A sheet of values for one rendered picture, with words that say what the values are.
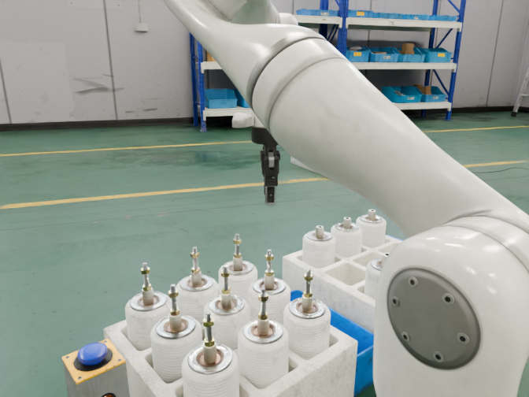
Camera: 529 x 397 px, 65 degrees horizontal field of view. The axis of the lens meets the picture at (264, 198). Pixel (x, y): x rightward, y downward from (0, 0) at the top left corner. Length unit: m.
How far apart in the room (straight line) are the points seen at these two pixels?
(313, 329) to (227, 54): 0.59
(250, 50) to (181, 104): 5.37
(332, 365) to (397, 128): 0.63
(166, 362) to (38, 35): 5.18
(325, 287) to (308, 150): 0.84
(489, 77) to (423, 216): 7.83
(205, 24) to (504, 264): 0.33
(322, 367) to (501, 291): 0.65
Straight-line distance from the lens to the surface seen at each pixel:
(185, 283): 0.98
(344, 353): 0.90
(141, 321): 0.90
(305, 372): 0.84
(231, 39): 0.40
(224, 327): 0.86
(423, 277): 0.25
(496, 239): 0.27
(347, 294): 1.10
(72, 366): 0.69
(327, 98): 0.32
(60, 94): 5.74
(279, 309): 0.93
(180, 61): 5.72
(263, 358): 0.79
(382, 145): 0.32
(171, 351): 0.81
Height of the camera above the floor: 0.72
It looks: 18 degrees down
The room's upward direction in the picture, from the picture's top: straight up
